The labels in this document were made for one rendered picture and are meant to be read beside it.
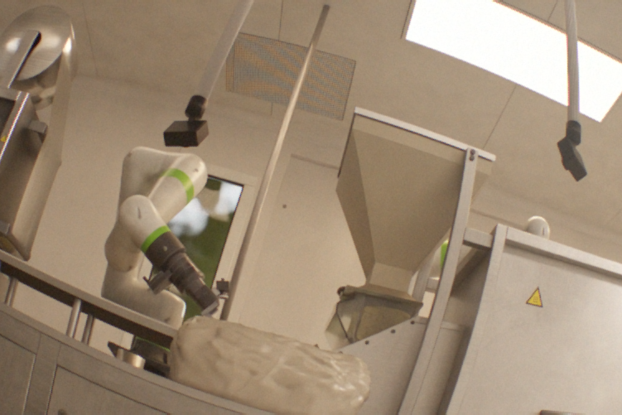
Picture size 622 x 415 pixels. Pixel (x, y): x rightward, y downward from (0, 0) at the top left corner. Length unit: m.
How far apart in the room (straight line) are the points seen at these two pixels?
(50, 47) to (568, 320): 1.56
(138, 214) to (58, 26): 0.63
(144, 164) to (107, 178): 2.17
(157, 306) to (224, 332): 0.82
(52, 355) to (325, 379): 0.54
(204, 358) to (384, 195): 0.56
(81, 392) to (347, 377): 0.53
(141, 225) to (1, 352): 0.64
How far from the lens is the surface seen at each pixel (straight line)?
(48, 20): 2.07
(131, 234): 1.81
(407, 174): 1.70
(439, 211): 1.71
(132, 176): 2.27
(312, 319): 4.15
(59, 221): 4.39
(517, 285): 1.65
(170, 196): 2.08
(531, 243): 1.66
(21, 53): 1.99
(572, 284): 1.71
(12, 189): 1.85
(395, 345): 1.60
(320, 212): 4.33
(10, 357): 1.39
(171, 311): 2.21
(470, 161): 1.69
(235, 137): 4.45
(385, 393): 1.58
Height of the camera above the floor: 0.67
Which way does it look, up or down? 22 degrees up
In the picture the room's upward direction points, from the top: 17 degrees clockwise
